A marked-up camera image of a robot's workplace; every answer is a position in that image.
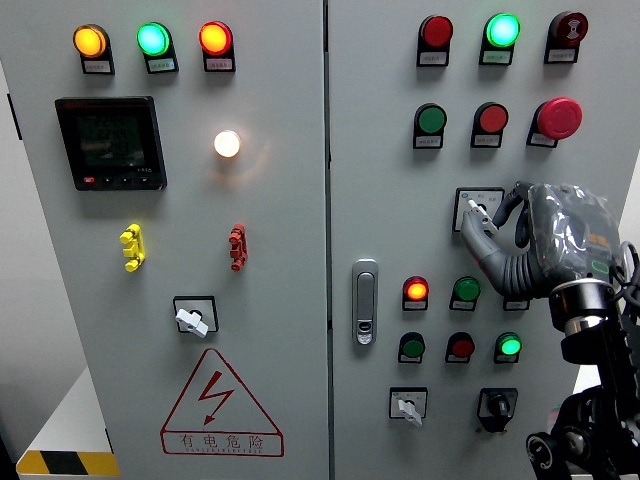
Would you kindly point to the grey cabinet door with lock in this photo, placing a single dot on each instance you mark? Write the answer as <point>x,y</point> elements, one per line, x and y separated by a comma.
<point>390,210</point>

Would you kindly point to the green lit lamp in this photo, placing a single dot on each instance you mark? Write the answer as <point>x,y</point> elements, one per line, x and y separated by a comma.
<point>502,30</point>
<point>153,38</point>

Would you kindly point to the small red lit lamp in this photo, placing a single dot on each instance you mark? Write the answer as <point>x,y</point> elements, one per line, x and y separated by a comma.
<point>415,290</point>

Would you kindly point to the black door hinge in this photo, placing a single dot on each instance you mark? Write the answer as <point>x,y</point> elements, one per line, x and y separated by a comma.
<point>15,117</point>

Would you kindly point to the white round lamp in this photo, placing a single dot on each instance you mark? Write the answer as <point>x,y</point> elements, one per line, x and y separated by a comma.
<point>227,143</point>

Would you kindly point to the small green lit button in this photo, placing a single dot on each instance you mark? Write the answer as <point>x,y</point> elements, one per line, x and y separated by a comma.
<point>508,346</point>

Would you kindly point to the red warning triangle sticker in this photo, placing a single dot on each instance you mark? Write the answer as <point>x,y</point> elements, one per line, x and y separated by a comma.
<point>218,442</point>

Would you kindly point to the yellow round lamp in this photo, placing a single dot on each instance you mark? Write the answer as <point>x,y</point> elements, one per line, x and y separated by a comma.
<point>90,41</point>

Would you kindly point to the dark red buzzer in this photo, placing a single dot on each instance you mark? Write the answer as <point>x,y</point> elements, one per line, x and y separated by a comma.
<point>570,27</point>

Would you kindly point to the small red push button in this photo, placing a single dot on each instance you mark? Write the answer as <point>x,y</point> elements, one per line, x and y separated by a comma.
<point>462,348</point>

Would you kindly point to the large red stop button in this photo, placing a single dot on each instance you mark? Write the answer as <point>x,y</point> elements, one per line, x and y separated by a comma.
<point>559,117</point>

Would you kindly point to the red unlit lamp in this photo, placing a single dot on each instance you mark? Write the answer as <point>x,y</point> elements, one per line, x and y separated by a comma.
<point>436,31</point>

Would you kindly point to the small green unlit lamp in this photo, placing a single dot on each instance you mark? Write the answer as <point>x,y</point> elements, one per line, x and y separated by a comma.
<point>466,290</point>

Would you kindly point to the silver door lock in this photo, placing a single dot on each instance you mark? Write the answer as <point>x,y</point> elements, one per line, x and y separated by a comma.
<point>365,300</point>

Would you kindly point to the grey turn switch large plate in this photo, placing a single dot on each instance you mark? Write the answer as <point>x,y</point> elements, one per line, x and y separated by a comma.
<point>462,196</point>

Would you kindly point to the grey cabinet door with display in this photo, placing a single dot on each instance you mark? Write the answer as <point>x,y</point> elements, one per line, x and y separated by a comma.
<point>280,225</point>

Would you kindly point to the black yellow striped tape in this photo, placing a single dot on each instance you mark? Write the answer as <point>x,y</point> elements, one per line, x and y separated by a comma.
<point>64,462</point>

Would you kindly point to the small green push button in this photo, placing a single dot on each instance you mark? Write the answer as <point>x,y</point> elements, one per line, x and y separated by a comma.
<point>412,347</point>

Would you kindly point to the black display meter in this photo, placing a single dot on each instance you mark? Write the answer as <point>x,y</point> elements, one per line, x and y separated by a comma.
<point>113,140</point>

